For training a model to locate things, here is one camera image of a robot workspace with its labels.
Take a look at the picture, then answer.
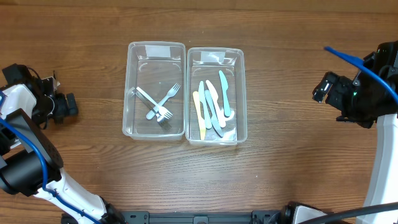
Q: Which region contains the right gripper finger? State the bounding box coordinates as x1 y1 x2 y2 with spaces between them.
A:
312 88 325 103
320 72 335 91

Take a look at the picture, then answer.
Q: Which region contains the pale blue plastic knife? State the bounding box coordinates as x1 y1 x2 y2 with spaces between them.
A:
219 70 231 117

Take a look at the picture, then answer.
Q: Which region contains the silver metal fork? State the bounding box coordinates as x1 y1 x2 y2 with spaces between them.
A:
134 87 171 131

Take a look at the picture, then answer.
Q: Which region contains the white plastic knife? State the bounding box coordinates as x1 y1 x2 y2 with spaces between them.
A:
205 90 223 138

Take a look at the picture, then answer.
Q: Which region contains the thick white plastic fork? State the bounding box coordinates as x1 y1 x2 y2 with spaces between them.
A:
146 83 180 120

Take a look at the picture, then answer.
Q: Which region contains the thin white plastic fork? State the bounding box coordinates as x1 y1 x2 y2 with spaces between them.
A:
136 86 173 119

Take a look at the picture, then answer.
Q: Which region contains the light blue plastic knife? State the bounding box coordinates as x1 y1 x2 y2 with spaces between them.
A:
198 81 212 129

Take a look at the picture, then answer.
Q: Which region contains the cream plastic knife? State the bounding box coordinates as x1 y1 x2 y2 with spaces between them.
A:
192 91 206 140

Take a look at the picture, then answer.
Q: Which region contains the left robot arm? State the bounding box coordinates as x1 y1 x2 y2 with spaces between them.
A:
1 63 126 224

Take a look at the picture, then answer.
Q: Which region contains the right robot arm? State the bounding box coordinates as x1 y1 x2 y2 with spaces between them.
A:
269 42 397 224

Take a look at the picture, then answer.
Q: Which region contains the left clear plastic container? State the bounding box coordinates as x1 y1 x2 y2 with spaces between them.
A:
122 41 186 141

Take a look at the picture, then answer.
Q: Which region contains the clear plastic container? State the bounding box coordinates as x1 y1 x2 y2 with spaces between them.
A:
122 41 186 141
184 47 248 146

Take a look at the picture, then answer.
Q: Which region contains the right clear plastic container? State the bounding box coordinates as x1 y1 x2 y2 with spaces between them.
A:
184 47 248 146

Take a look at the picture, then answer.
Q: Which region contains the right blue cable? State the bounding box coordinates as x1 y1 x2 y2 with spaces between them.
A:
323 45 398 105

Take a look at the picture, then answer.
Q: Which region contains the blue cable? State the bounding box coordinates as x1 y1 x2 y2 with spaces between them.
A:
323 45 398 105
0 90 100 224

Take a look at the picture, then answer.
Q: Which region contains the left blue cable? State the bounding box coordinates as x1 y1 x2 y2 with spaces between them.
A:
0 90 100 224

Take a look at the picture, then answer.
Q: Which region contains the black cable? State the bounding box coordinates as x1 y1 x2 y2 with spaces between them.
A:
298 201 398 224

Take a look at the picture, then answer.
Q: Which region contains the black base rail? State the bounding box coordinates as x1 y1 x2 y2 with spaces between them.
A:
122 210 280 224

